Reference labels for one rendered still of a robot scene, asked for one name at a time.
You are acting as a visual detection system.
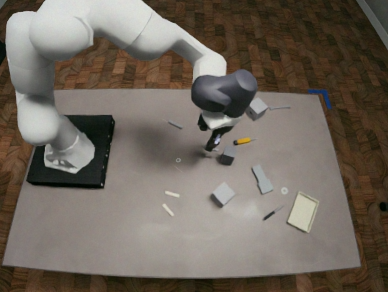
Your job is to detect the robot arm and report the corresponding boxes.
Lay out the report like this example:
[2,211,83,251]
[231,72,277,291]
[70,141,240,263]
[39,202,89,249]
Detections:
[5,0,258,174]

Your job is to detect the cream shallow tray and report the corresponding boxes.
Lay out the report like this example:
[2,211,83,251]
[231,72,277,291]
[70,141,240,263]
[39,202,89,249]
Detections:
[286,191,319,233]

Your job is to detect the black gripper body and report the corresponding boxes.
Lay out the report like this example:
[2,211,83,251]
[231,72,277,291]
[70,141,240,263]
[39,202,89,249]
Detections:
[215,126,234,138]

